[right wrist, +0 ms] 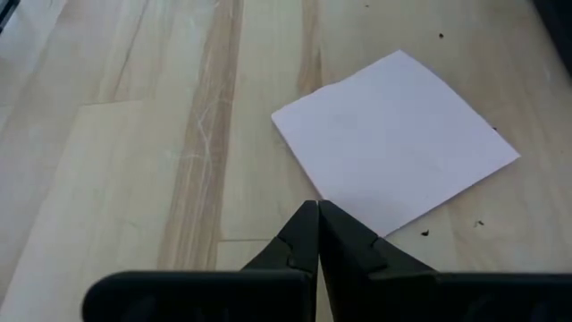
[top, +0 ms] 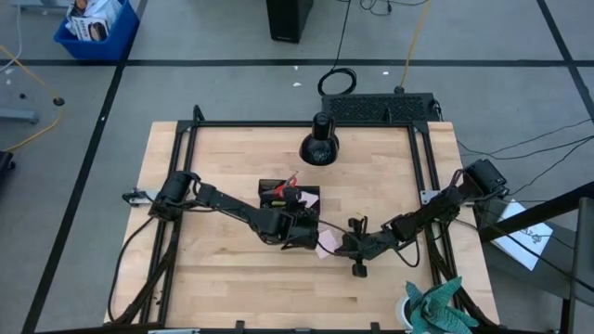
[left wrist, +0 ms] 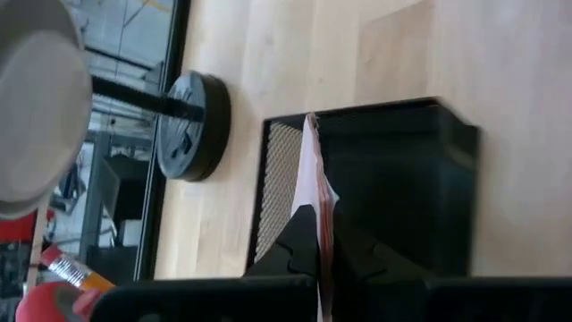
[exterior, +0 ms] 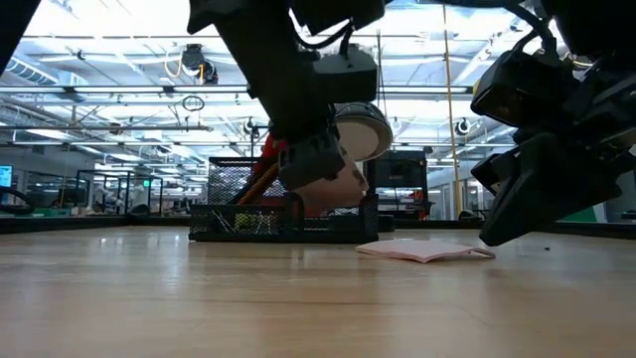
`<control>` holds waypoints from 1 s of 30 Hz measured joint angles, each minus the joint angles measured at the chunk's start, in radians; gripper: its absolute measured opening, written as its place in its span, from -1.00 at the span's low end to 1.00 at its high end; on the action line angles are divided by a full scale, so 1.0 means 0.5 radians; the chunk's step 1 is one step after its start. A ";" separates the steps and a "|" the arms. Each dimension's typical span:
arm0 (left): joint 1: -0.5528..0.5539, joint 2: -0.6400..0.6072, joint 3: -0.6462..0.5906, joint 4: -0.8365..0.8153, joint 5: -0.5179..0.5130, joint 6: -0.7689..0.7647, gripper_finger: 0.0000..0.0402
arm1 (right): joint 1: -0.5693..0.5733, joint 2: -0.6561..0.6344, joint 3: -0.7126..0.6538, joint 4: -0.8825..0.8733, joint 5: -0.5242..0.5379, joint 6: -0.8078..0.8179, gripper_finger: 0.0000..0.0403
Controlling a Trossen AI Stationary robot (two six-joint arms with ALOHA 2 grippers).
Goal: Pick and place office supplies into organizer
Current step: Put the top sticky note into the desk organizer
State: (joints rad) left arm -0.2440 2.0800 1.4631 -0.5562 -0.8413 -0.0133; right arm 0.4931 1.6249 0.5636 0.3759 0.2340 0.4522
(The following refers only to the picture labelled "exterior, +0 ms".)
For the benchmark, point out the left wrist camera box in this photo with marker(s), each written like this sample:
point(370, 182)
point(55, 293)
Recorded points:
point(345, 74)

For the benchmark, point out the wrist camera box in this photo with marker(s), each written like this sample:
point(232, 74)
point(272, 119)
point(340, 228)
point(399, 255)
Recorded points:
point(345, 74)
point(517, 89)

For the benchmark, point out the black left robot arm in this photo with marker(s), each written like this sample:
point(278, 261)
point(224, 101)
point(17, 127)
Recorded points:
point(258, 12)

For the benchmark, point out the black mesh desk organizer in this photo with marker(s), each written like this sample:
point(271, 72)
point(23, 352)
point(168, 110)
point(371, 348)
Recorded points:
point(238, 224)

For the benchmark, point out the black binder clip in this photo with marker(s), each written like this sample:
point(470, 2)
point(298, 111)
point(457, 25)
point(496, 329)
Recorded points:
point(218, 222)

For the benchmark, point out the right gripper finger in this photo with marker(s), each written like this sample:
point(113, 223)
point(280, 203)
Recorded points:
point(497, 171)
point(556, 189)

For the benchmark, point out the blue lit monitor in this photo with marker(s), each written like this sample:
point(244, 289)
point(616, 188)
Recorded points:
point(5, 176)

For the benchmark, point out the black desk lamp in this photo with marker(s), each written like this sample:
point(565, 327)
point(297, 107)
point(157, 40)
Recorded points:
point(367, 131)

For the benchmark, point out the black table frame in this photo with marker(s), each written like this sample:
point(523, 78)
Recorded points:
point(99, 224)

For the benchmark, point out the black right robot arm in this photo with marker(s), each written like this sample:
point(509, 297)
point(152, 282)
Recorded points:
point(596, 20)

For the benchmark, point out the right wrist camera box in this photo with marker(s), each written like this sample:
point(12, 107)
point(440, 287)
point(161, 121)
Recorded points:
point(517, 89)

